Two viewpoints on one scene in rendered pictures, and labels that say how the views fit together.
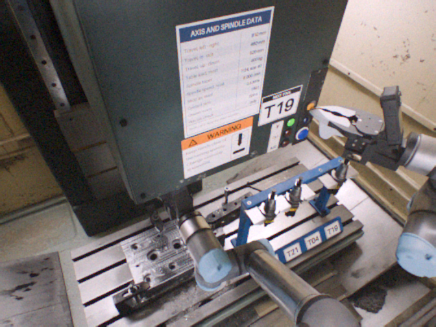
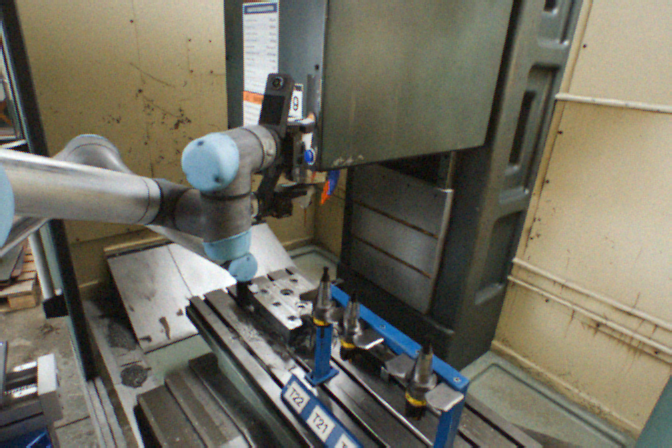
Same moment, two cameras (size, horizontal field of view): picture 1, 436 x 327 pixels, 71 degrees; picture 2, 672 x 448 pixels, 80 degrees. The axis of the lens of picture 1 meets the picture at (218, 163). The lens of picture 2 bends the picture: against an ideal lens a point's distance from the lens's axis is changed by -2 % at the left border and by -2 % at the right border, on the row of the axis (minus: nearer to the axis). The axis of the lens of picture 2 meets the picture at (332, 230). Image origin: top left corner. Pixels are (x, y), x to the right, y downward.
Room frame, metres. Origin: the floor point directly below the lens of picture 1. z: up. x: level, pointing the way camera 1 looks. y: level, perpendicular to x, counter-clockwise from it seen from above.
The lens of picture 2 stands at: (0.45, -1.07, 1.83)
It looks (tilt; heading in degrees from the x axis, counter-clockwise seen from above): 24 degrees down; 79
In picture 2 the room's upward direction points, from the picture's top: 4 degrees clockwise
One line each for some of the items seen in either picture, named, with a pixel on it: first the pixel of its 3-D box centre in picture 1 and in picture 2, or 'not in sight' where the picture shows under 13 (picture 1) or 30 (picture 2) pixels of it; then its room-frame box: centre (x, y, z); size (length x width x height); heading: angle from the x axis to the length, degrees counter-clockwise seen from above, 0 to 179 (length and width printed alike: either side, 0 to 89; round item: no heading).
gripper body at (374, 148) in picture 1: (377, 141); (275, 145); (0.48, -0.33, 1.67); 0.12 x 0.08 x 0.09; 60
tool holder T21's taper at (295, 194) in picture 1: (296, 190); (352, 311); (0.66, -0.28, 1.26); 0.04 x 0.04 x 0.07
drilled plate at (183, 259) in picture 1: (165, 252); (293, 303); (0.56, 0.20, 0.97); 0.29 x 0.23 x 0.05; 120
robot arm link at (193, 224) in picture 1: (195, 229); (247, 205); (0.41, 0.05, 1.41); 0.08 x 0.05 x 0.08; 120
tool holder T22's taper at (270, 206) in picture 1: (270, 202); (324, 291); (0.61, -0.18, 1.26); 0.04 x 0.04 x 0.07
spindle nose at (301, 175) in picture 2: not in sight; (307, 157); (0.59, 0.16, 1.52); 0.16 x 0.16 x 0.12
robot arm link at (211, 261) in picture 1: (209, 255); not in sight; (0.34, 0.02, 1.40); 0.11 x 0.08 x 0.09; 30
